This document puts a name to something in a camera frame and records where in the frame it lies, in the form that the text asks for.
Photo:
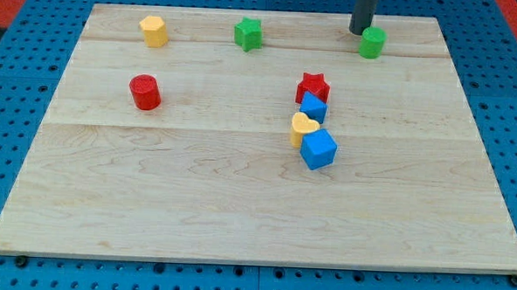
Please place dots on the red star block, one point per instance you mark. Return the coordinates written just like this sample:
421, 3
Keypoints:
314, 84

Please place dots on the green star block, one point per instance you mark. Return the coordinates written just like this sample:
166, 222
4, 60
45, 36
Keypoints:
248, 34

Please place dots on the light wooden board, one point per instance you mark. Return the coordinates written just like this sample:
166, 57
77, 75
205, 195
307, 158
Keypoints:
210, 175

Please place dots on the yellow heart block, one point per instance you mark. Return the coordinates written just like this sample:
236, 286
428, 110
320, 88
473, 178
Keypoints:
301, 124

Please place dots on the large blue cube block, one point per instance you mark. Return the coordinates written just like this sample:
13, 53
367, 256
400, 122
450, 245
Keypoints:
318, 149

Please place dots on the small blue cube block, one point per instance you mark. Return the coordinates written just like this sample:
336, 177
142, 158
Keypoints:
313, 107

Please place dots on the red cylinder block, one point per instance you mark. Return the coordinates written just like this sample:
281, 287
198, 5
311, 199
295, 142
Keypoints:
145, 92

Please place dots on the yellow hexagon block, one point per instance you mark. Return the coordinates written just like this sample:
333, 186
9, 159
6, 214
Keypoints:
154, 31

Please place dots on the green cylinder block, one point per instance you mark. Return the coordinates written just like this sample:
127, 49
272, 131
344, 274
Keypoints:
372, 42

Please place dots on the dark grey cylindrical robot stylus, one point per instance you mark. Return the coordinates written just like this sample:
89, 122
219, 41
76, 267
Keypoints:
361, 17

